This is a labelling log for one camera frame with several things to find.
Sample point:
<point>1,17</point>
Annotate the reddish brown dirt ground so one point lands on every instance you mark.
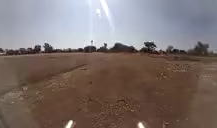
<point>112,80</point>

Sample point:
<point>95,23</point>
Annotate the row of trees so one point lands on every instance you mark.
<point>119,47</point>

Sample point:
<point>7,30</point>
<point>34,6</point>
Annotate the robot's own part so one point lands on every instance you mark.
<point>140,125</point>
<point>69,124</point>

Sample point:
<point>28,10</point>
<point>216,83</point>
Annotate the pale gravel strip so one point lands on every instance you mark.
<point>206,100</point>

